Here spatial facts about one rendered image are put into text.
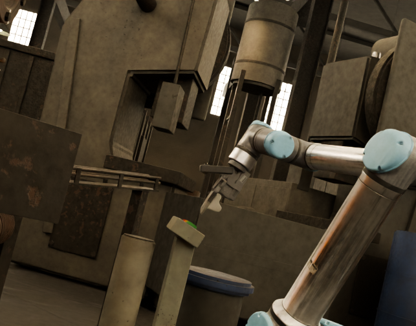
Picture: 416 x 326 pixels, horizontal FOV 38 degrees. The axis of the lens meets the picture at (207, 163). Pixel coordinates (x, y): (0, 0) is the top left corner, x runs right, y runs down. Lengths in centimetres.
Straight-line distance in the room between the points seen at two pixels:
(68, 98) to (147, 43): 66
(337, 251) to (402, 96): 320
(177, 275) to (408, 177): 92
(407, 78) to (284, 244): 173
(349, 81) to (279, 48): 558
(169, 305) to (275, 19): 874
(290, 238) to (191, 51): 144
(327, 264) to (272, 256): 205
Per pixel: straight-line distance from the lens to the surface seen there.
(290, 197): 513
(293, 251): 369
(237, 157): 205
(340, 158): 186
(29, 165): 88
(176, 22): 423
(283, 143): 196
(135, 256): 204
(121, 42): 427
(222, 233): 346
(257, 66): 1027
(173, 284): 210
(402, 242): 440
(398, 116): 464
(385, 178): 151
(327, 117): 503
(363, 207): 153
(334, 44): 831
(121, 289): 205
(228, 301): 235
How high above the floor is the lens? 65
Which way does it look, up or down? 5 degrees up
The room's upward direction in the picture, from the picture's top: 14 degrees clockwise
